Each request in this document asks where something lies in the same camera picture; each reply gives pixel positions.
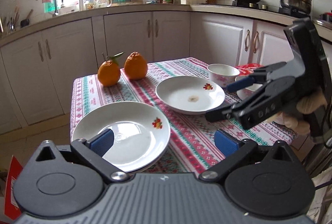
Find orange with leaf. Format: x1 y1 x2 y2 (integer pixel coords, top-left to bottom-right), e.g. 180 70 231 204
97 52 124 87

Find white plate with stain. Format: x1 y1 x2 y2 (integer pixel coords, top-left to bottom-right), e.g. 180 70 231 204
155 76 225 115

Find white floral bowl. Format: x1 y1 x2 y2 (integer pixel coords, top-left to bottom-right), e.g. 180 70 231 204
207 64 240 88
236 84 262 100

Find red drink carton box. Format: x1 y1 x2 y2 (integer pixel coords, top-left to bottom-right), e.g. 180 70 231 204
235 63 263 76

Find bumpy orange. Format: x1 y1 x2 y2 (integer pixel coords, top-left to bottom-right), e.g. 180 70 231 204
124 52 148 80

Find gloved right hand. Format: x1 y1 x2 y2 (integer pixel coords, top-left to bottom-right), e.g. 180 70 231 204
264 89 328 136

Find white kitchen cabinets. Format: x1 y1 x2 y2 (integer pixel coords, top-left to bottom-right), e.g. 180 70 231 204
1 11 293 126

